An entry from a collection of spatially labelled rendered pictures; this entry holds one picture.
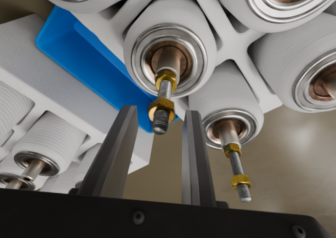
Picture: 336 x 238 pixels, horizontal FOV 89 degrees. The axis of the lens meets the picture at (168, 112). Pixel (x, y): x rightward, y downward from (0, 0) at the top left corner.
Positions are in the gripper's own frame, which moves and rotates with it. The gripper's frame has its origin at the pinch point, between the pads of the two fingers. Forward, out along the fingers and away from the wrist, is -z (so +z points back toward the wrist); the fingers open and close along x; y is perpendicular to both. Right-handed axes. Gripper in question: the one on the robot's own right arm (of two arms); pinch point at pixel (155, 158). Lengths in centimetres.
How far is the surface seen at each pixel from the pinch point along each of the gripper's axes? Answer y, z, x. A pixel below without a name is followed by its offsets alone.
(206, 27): -3.4, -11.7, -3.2
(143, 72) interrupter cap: 0.9, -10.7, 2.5
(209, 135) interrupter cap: 9.6, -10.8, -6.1
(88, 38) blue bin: 6.6, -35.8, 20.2
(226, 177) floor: 63, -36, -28
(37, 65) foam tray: 8.1, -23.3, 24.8
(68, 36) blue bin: 5.3, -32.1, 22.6
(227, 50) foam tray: 0.7, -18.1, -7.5
